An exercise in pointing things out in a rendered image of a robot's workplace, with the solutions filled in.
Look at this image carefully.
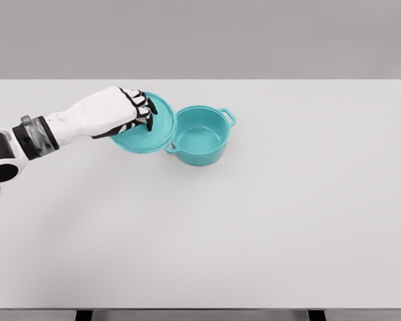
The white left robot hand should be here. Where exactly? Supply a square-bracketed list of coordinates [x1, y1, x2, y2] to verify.
[74, 86, 158, 140]

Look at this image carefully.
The teal pot lid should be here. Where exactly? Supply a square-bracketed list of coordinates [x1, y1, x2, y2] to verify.
[109, 91, 178, 155]

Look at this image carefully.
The teal pot with handles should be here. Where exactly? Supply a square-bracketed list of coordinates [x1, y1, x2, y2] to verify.
[165, 105, 237, 167]

